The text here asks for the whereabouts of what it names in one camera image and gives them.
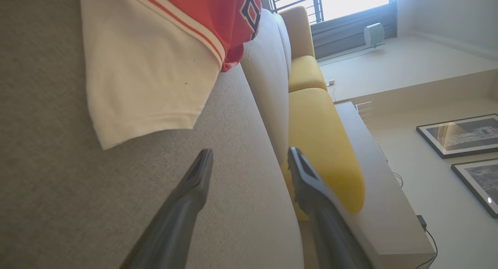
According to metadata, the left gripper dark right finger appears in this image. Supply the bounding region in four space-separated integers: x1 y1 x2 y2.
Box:
288 146 374 269

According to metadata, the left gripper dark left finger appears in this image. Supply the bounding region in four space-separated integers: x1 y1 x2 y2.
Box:
120 148 214 269

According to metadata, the red white basketball jersey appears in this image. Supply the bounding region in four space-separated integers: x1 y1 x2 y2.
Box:
81 0 263 150

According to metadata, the long yellow sofa cushion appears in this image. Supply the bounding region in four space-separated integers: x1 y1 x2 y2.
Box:
281 87 366 222

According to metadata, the grey sofa seat cushion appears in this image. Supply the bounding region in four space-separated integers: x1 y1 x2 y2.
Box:
0 0 305 269

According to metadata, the large grey sofa back cushion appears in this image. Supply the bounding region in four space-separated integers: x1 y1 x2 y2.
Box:
240 8 291 166

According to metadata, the short yellow sofa cushion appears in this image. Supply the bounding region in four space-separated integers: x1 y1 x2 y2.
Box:
288 55 328 93

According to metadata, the black framed picture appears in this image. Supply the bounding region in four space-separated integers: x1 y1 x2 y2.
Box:
451 159 498 219
416 113 498 160

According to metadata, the small grey sofa back cushion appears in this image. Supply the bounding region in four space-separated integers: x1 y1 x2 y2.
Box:
272 13 293 81

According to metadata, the dark slatted window panel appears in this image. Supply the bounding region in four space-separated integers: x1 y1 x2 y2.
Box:
310 2 398 60

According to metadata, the tan sofa cushion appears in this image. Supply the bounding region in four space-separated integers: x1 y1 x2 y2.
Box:
279 5 316 60

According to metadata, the white round speaker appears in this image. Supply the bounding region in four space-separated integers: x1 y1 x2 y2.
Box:
364 22 386 49

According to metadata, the dark window grille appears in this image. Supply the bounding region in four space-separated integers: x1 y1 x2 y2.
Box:
266 0 325 24

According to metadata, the bright window pane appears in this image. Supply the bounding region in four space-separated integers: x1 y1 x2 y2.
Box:
319 0 391 23

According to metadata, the thin black power cable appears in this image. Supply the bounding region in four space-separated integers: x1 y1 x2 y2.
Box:
414 228 439 269

